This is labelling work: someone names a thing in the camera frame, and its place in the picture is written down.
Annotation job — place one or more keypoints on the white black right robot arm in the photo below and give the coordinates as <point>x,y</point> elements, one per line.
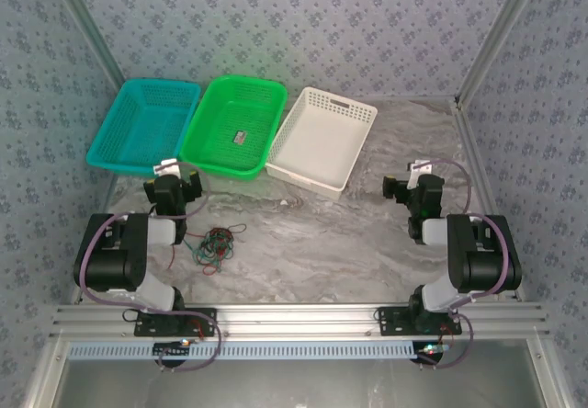
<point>482,265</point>

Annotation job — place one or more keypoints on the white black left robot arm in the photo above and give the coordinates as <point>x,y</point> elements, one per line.
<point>110,261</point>

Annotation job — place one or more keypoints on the teal plastic basket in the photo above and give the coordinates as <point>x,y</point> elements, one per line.
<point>138,128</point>

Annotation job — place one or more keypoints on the small printed sticker label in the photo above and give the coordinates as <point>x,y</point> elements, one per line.
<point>239,138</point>

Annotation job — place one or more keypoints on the green plastic basket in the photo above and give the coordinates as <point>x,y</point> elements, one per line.
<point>220,118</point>

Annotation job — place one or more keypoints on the white plastic basket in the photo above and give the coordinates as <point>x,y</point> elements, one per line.
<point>317,146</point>

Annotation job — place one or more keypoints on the black controller board with LED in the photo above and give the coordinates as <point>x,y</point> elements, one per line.
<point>172,350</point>
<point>429,350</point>

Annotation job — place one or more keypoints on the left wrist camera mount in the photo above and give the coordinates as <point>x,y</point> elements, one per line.
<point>166,166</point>

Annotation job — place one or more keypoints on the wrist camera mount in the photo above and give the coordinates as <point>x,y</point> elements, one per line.
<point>419,166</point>
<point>166,166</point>

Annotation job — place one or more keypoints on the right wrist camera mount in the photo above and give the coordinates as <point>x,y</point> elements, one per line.
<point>419,166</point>

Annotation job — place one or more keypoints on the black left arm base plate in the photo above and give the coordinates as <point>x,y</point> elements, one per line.
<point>202,320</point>

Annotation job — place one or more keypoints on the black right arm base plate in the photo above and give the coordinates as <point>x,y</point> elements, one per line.
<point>390,323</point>

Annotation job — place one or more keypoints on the aluminium mounting rail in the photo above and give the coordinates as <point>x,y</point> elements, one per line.
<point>298,318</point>

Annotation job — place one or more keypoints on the aluminium corner post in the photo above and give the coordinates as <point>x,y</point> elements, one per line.
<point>87,17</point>
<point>498,31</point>

